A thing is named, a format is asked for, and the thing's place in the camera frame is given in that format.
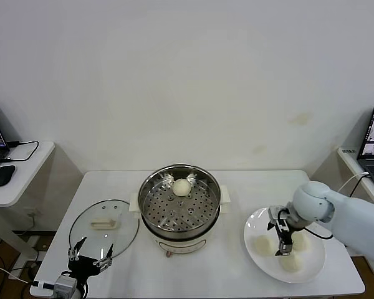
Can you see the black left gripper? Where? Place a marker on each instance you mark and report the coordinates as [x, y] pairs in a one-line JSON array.
[[82, 266]]

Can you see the stainless steel steamer basket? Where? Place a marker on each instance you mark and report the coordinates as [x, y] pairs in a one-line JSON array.
[[162, 205]]

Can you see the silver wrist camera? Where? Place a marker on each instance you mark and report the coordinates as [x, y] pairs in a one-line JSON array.
[[65, 285], [274, 213]]

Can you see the white wall outlet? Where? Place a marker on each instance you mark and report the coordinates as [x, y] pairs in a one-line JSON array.
[[32, 213]]

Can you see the round glass pot lid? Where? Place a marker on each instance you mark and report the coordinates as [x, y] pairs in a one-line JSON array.
[[124, 230]]

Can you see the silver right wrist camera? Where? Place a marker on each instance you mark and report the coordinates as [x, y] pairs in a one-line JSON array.
[[274, 213]]

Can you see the white round plate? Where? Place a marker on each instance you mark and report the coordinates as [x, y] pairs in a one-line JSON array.
[[311, 268]]

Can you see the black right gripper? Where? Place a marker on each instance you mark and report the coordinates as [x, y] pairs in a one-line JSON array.
[[286, 229]]

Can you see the white steamed baozi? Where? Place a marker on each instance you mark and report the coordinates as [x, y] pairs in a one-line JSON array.
[[301, 244], [262, 244], [289, 265], [181, 187]]

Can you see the cream electric cooker base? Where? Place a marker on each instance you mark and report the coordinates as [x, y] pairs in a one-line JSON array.
[[180, 246]]

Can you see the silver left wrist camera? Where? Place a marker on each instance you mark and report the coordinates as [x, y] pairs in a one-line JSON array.
[[65, 285]]

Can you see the white side table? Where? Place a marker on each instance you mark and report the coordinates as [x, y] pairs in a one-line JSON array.
[[350, 165], [28, 174]]

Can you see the wooden cooker knob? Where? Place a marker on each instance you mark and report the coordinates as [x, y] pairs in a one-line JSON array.
[[168, 254]]

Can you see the black computer mouse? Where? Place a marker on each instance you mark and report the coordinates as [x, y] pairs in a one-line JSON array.
[[3, 175]]

